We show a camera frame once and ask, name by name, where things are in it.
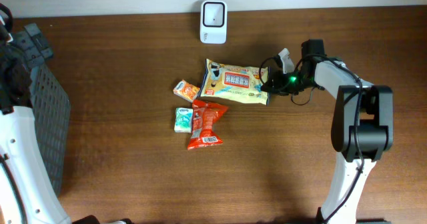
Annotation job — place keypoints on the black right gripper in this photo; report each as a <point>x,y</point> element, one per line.
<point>276,78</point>

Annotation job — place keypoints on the cream snack bag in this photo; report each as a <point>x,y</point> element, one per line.
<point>234,83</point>

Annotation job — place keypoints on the red snack bag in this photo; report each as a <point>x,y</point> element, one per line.
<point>205,114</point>

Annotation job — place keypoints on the orange tissue pack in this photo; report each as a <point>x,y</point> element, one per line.
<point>186,91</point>

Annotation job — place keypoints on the green tissue pack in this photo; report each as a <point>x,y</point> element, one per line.
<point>183,120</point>

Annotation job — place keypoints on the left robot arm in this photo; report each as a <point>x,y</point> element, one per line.
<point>34,122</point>

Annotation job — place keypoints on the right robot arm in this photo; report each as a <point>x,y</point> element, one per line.
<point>362,126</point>

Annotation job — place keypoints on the white barcode scanner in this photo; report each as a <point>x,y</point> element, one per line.
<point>213,22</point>

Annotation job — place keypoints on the grey plastic mesh basket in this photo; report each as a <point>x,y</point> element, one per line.
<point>51,108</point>

